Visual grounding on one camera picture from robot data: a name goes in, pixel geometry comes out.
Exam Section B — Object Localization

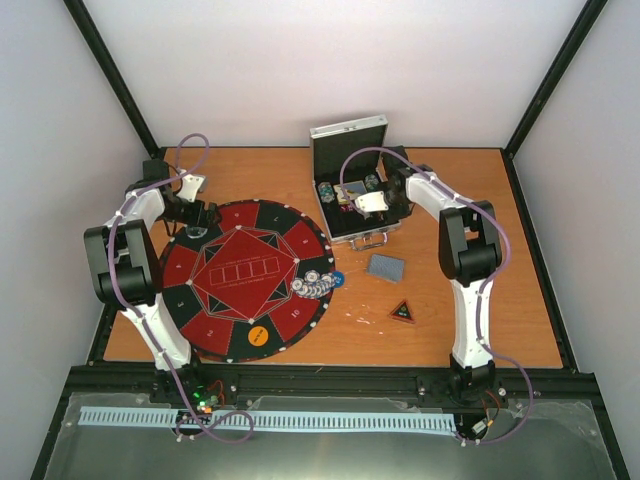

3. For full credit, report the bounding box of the clear dealer button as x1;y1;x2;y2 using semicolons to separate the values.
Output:
185;226;208;240

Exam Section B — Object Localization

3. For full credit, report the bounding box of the poker chip row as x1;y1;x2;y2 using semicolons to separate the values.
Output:
317;182;336;204
364;173;381;193

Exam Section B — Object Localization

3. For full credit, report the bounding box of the grey card deck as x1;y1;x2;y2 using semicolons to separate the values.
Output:
366;254;405;283

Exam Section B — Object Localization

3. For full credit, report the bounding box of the blue small blind button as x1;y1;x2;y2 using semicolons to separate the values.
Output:
331;271;345;288

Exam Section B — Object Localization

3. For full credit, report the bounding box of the blue white poker chips pile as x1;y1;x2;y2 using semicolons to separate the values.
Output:
291;270;336;299

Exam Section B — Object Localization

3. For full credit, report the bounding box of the orange big blind button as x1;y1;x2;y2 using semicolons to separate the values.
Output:
248;326;269;347

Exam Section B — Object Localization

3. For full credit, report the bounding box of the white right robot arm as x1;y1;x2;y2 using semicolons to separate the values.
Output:
381;147;502;404

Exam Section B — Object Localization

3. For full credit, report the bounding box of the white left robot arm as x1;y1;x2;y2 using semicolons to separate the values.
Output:
84;160;221;403

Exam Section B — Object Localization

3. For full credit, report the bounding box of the boxed card deck in case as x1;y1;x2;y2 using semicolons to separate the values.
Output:
333;180;367;205

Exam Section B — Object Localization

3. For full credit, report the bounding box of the aluminium poker chip case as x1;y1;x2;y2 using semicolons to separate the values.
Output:
310;114;400;251

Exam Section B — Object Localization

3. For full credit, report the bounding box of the round red black poker mat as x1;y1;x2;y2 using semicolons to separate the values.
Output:
160;199;336;363

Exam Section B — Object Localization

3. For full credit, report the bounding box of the red black triangular button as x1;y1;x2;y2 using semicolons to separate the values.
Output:
388;299;416;324

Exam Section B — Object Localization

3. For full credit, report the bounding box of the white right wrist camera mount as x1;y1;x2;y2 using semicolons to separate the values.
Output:
354;191;389;215

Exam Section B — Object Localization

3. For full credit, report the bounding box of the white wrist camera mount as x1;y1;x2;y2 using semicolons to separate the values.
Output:
354;191;389;215
176;169;207;203

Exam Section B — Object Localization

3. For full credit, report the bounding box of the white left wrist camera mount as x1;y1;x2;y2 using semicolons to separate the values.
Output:
176;169;207;203

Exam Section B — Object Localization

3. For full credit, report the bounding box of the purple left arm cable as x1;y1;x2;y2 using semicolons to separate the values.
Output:
107;132;255;444

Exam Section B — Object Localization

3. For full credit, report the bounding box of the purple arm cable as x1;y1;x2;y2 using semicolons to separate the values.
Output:
338;146;535;447
107;132;255;444

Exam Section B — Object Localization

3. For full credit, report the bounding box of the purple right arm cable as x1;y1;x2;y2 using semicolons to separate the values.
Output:
338;146;535;447

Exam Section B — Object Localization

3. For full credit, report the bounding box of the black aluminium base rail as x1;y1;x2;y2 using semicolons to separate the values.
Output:
64;363;599;406

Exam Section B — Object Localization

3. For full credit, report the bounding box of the light blue cable duct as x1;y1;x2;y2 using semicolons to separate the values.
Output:
77;406;456;436

